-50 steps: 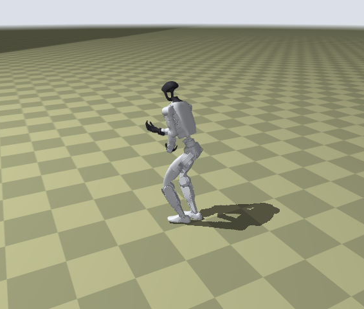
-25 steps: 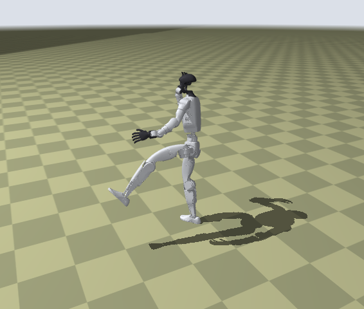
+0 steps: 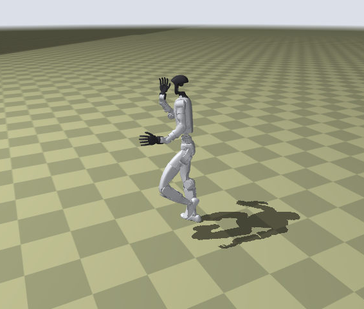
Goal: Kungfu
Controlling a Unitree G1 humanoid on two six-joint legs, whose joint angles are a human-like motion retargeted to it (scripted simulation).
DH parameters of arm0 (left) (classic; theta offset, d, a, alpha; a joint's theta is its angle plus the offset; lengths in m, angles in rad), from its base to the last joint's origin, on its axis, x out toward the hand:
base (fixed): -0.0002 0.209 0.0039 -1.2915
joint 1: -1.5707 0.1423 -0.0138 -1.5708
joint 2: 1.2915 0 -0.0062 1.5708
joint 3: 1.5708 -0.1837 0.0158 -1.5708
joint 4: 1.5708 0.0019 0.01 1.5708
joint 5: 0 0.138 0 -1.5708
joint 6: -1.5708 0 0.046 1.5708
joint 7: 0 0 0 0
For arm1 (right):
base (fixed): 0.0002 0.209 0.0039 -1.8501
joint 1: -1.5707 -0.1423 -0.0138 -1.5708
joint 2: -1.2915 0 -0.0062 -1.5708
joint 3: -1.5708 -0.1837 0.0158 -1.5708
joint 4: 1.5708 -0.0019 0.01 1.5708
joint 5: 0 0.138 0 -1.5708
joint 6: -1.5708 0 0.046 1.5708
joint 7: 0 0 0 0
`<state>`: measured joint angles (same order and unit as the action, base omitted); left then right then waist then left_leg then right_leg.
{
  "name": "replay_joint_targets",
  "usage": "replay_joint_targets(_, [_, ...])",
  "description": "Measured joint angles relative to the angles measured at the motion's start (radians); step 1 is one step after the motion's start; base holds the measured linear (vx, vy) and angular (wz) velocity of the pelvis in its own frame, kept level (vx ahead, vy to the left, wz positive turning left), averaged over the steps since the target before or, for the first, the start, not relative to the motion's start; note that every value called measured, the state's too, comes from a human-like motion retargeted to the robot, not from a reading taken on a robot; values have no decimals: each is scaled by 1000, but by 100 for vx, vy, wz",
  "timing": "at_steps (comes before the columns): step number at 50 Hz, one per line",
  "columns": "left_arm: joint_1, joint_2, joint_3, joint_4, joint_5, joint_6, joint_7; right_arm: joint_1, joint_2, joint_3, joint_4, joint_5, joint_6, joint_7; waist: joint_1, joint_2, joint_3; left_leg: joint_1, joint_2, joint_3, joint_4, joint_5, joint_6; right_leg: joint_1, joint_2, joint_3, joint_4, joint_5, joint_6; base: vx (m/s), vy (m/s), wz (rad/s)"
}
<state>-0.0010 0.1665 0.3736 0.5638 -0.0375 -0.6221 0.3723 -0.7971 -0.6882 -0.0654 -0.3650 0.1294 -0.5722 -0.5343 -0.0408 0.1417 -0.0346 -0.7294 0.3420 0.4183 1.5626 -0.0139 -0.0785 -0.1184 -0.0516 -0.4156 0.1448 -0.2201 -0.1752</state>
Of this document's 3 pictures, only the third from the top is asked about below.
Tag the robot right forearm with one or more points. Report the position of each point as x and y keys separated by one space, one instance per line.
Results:
x=164 y=103

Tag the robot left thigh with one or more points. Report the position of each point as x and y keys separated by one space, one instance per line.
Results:
x=173 y=167

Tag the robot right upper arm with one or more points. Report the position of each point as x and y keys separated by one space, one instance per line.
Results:
x=171 y=114

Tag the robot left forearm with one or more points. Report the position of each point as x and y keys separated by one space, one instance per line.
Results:
x=173 y=135

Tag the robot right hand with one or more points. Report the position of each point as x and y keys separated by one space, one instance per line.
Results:
x=164 y=88

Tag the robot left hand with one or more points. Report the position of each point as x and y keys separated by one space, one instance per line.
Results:
x=152 y=139

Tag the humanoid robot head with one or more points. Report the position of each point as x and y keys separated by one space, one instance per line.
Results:
x=179 y=80

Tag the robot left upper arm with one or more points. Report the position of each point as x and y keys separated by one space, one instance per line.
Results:
x=180 y=108

